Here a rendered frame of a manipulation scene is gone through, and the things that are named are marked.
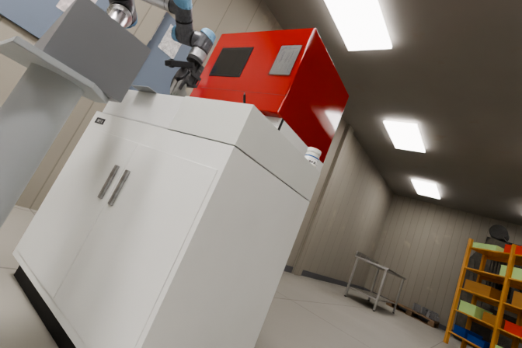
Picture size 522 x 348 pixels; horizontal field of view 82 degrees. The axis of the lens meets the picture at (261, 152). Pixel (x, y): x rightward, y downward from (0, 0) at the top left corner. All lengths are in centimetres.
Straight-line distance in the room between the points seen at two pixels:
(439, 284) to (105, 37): 1063
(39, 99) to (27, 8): 205
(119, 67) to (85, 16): 17
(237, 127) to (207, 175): 18
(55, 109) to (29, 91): 8
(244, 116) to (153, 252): 50
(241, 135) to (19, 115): 64
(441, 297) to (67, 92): 1063
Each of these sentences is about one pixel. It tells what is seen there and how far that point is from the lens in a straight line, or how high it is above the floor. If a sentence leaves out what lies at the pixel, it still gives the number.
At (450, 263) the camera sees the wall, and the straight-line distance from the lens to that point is 1101.
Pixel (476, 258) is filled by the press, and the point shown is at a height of 204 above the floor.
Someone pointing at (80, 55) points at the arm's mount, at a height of 88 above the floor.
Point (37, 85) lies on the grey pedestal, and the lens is 112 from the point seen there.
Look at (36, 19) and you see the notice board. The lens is 312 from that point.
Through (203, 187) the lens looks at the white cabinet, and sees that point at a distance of 93.
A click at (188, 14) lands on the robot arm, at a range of 144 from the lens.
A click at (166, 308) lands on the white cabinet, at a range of 97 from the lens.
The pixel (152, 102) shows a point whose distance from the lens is 135.
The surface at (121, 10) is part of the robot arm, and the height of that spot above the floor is 127.
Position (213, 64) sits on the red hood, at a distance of 228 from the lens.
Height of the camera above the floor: 63
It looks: 13 degrees up
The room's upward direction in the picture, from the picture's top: 24 degrees clockwise
